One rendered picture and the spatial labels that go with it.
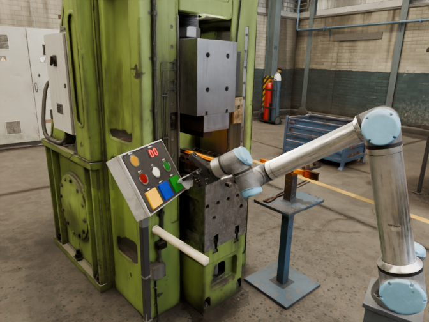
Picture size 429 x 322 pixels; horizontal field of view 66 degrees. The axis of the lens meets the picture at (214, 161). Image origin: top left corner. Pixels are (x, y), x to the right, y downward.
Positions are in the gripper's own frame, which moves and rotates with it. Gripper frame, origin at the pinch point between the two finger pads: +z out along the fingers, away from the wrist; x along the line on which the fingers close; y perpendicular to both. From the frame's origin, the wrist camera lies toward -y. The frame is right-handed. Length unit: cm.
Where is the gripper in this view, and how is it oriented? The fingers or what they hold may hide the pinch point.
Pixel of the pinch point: (179, 180)
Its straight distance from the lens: 160.0
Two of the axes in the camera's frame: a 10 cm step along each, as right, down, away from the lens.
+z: -8.2, 3.8, 4.4
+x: 3.7, -2.5, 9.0
